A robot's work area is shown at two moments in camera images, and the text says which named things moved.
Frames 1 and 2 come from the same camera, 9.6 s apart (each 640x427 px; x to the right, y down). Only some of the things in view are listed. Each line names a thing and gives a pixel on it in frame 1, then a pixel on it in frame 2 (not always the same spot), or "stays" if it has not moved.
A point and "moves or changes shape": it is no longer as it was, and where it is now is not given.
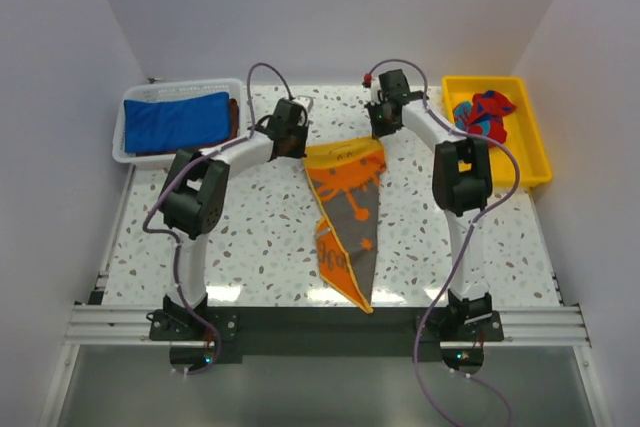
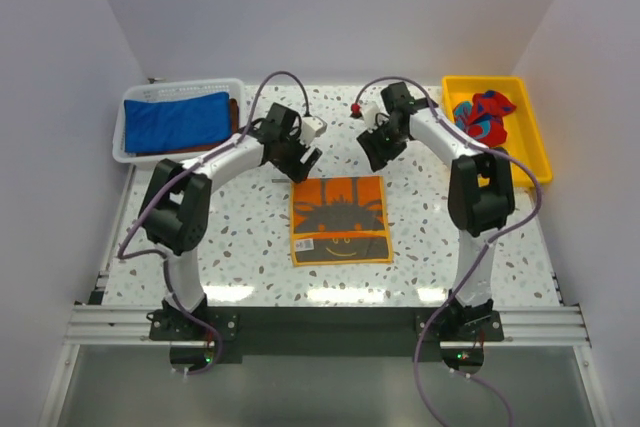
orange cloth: (349, 173) moves or changes shape
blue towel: (176, 123) stays
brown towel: (233, 132) stays
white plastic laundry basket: (234, 87) stays
